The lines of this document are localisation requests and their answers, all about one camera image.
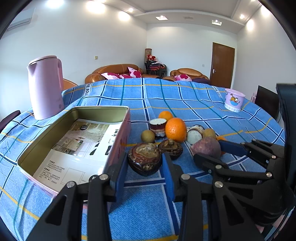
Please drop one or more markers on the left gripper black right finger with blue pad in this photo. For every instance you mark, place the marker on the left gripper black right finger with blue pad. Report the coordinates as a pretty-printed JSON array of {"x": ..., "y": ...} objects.
[{"x": 227, "y": 219}]

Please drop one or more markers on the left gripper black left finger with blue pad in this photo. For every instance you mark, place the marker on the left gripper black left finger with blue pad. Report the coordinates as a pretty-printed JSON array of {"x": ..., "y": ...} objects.
[{"x": 62, "y": 220}]

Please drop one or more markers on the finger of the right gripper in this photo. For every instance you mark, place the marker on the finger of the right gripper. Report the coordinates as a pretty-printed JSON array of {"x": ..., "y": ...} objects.
[
  {"x": 271, "y": 163},
  {"x": 259, "y": 151}
]

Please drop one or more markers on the large orange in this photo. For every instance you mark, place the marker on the large orange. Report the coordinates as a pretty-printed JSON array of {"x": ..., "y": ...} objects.
[{"x": 176, "y": 129}]

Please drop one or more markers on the dark round fruit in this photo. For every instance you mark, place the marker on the dark round fruit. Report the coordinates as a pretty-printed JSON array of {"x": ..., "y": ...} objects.
[{"x": 145, "y": 159}]

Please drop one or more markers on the purple round fruit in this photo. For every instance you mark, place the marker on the purple round fruit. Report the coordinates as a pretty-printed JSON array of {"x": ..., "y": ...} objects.
[{"x": 208, "y": 146}]

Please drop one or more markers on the right orange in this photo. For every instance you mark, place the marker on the right orange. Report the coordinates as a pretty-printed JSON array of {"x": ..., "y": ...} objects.
[{"x": 218, "y": 138}]

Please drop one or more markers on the right kiwi fruit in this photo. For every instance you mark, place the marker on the right kiwi fruit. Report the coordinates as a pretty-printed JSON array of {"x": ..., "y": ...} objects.
[{"x": 209, "y": 133}]

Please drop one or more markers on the kiwi fruit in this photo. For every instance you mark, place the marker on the kiwi fruit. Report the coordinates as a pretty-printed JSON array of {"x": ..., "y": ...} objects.
[
  {"x": 148, "y": 136},
  {"x": 209, "y": 133}
]

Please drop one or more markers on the right cut mangosteen half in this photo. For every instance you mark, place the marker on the right cut mangosteen half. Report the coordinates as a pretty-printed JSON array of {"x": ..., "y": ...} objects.
[{"x": 194, "y": 134}]

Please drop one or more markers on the cut mangosteen half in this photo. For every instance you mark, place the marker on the cut mangosteen half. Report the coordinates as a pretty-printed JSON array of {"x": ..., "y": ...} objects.
[
  {"x": 194, "y": 134},
  {"x": 157, "y": 126}
]

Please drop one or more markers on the dark mangosteen fruit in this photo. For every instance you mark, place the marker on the dark mangosteen fruit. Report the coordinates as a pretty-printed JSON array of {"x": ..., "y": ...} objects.
[{"x": 173, "y": 148}]

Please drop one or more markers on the blue plaid tablecloth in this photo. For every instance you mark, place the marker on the blue plaid tablecloth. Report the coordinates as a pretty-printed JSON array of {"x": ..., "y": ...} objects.
[{"x": 145, "y": 211}]

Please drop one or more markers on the black television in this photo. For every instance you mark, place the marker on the black television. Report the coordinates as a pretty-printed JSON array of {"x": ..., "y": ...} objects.
[{"x": 268, "y": 101}]

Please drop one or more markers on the left cut mangosteen half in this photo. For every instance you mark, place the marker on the left cut mangosteen half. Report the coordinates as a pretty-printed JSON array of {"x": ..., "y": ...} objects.
[{"x": 157, "y": 126}]

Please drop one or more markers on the small orange behind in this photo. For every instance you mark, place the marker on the small orange behind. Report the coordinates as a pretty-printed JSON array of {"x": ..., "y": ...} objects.
[{"x": 167, "y": 115}]

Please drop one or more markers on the left kiwi fruit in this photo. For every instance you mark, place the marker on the left kiwi fruit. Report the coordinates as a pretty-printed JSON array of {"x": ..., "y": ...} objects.
[{"x": 148, "y": 136}]

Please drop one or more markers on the pink cartoon cup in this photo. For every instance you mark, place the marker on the pink cartoon cup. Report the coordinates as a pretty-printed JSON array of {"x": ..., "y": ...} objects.
[{"x": 233, "y": 100}]

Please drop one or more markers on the pink metal tin box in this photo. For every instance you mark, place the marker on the pink metal tin box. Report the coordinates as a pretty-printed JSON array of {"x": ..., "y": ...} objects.
[{"x": 84, "y": 142}]

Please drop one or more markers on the armchair floral cushion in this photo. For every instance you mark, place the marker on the armchair floral cushion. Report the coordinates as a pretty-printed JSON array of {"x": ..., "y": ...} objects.
[{"x": 183, "y": 77}]

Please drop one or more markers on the brown leather armchair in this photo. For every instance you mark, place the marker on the brown leather armchair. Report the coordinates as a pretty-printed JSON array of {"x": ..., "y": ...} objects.
[{"x": 195, "y": 75}]

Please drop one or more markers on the brown wooden door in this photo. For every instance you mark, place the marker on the brown wooden door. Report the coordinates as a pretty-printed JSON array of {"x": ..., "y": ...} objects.
[{"x": 222, "y": 65}]

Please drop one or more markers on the dark chairs stack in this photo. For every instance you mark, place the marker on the dark chairs stack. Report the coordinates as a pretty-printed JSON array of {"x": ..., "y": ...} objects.
[{"x": 152, "y": 65}]

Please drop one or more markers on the pink floral cushion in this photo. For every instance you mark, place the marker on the pink floral cushion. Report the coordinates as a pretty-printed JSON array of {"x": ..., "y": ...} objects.
[{"x": 134, "y": 73}]

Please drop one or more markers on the dark purple stool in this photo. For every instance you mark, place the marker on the dark purple stool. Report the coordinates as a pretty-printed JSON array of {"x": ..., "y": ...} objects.
[{"x": 8, "y": 118}]

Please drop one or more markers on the orange chair near kettle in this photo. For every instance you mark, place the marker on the orange chair near kettle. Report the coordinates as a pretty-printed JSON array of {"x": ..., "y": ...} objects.
[{"x": 67, "y": 84}]

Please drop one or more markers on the brown leather sofa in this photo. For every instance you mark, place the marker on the brown leather sofa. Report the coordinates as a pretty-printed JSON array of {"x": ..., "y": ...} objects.
[{"x": 96, "y": 75}]

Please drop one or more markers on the pink electric kettle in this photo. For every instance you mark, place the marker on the pink electric kettle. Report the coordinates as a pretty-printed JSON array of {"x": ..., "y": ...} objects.
[{"x": 45, "y": 77}]

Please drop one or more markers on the white air conditioner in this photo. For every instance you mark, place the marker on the white air conditioner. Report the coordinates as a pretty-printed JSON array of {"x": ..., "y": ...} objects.
[{"x": 23, "y": 18}]

